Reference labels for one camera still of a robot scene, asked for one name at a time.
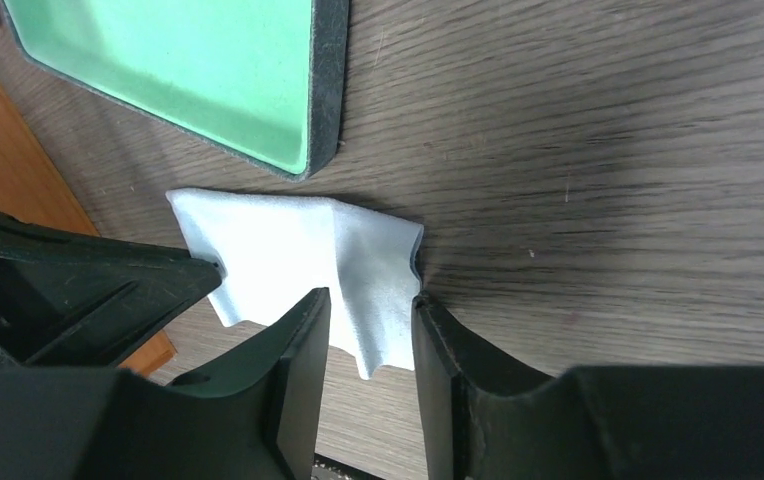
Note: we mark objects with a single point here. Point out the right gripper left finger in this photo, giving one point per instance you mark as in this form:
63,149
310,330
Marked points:
251,413

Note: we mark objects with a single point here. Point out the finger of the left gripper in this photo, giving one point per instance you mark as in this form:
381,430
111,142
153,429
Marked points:
69,299

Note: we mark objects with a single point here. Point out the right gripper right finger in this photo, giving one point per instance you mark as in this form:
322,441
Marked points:
486,415

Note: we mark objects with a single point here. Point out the light blue cleaning cloth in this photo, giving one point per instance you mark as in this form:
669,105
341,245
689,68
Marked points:
272,250

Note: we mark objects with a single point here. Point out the grey-blue glasses case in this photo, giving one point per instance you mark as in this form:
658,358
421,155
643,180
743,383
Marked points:
262,80

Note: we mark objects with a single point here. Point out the orange wooden divider tray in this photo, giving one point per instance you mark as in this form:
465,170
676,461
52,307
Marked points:
31,187

